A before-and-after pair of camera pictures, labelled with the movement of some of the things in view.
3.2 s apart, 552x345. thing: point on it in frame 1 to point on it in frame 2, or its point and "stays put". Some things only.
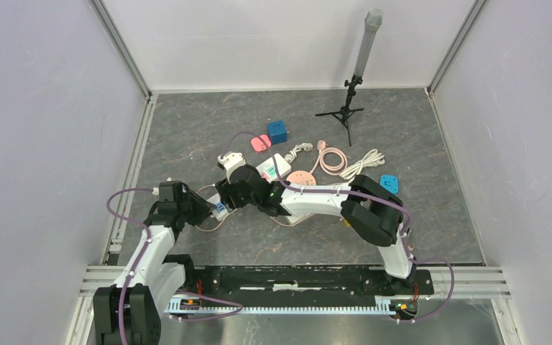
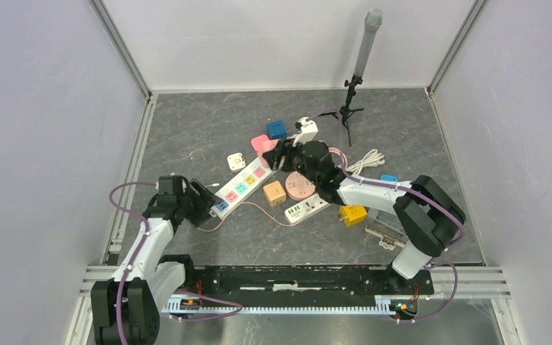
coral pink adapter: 261,143 stays put
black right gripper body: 227,190 to 294,159
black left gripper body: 194,208 stays put
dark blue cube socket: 277,131 stays put
